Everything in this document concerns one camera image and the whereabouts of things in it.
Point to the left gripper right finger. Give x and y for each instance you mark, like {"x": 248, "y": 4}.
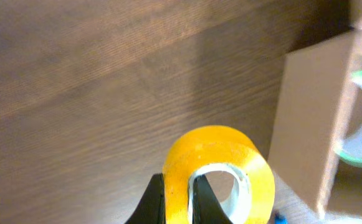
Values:
{"x": 206, "y": 207}

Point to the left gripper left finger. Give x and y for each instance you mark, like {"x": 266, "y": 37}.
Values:
{"x": 151, "y": 207}

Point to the small yellow tape roll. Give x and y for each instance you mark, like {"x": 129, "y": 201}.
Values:
{"x": 218, "y": 148}

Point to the brown cardboard box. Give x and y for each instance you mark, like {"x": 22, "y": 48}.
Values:
{"x": 314, "y": 108}

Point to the blue white marker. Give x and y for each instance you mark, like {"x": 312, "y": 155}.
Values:
{"x": 280, "y": 219}

